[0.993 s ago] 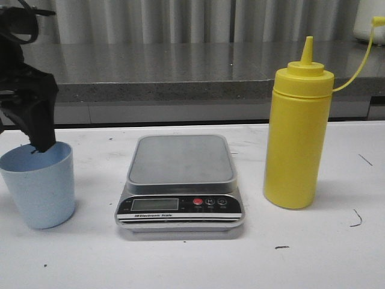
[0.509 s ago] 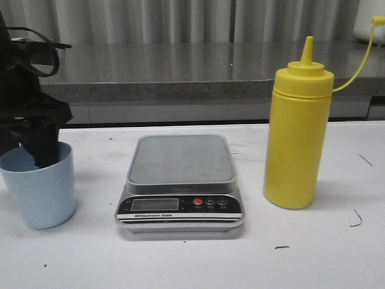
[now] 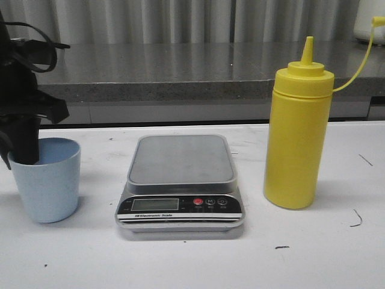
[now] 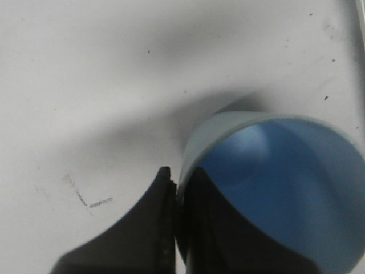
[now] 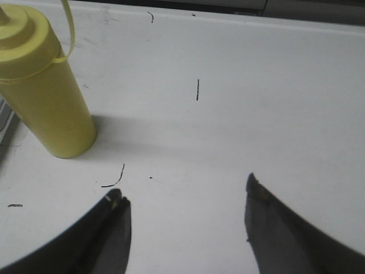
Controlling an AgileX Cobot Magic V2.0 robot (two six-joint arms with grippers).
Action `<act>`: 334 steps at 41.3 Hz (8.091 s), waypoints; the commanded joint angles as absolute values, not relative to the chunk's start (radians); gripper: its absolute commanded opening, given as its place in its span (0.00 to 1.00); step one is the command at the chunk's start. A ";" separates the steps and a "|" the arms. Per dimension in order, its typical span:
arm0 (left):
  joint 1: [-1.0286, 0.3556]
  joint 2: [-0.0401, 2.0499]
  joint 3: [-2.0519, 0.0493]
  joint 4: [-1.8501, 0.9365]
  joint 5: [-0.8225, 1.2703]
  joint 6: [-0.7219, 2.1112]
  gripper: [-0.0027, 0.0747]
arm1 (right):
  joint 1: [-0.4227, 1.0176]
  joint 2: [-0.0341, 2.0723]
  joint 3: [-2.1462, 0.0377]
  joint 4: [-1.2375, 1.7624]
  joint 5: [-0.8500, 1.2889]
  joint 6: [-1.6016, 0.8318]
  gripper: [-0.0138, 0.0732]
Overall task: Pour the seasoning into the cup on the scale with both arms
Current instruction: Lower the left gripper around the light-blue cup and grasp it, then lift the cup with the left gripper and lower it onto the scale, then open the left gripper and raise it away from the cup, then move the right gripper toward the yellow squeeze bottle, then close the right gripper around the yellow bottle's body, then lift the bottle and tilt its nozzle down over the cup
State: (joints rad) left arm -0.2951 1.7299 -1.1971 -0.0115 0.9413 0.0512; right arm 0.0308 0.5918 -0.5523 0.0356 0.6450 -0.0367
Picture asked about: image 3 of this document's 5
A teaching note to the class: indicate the white appliance on counter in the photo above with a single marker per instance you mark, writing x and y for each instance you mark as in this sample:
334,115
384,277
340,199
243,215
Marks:
367,9

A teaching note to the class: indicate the light blue plastic cup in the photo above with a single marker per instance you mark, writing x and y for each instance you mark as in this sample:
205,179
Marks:
49,188

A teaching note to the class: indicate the grey pleated curtain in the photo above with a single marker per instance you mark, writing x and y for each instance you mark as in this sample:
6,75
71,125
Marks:
147,22

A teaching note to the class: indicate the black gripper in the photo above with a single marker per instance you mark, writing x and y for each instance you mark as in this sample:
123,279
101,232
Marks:
23,104

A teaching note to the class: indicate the silver electronic kitchen scale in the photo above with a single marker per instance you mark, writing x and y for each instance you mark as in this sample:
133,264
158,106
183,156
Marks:
181,187

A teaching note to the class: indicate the yellow squeeze bottle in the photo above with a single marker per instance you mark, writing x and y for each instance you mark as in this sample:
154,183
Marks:
300,108

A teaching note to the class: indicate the grey stone counter ledge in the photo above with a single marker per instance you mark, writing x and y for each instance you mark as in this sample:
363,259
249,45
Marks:
138,85

